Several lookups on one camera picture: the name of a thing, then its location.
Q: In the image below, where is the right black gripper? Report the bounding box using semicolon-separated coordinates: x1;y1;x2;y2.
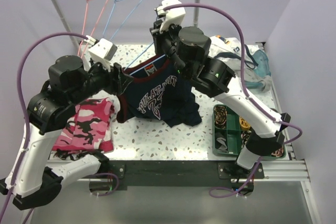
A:
151;17;190;78

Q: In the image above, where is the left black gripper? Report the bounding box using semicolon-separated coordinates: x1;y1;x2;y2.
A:
70;57;134;105

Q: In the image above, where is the blue wire hanger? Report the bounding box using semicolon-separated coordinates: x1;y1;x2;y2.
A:
102;0;144;41
123;41;167;76

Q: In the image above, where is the navy tank top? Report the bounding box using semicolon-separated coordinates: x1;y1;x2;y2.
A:
117;55;202;127

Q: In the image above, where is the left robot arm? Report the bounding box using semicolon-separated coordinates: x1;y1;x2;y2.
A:
1;56;133;210

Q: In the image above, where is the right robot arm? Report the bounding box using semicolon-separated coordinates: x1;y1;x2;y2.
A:
150;20;291;178

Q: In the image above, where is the pink camouflage folded garment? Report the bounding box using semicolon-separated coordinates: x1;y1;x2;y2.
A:
52;98;114;160

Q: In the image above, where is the white garment in basket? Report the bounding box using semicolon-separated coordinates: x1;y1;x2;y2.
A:
209;35;267;63

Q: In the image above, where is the grey garment in basket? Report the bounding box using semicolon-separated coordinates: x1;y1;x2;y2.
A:
230;56;274;93

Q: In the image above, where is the green compartment tray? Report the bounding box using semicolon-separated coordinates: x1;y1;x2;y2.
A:
212;104;287;159

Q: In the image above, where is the yellow rolled tie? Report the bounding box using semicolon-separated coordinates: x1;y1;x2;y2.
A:
239;116;251;131

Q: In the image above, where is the grey white rolled tie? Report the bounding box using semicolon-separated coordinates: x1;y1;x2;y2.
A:
216;136;228;153

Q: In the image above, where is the black white spotted rolled tie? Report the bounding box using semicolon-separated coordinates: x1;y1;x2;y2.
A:
241;131;251;148

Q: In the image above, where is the brown pink floral rolled tie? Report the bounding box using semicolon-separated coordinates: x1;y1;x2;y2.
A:
271;147;284;158

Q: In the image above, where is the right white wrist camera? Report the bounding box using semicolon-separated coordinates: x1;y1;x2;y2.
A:
155;0;186;34

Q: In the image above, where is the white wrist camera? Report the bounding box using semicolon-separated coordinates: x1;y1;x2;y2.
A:
155;0;186;34
88;38;118;72

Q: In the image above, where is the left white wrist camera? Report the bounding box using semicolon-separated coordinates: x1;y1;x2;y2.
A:
88;38;118;72

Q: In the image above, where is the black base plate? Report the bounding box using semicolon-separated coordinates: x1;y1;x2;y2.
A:
78;159;265;196

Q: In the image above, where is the pink wire hanger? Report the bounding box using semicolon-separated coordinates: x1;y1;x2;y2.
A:
76;0;111;59

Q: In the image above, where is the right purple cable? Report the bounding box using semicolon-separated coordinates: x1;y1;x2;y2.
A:
164;3;303;198

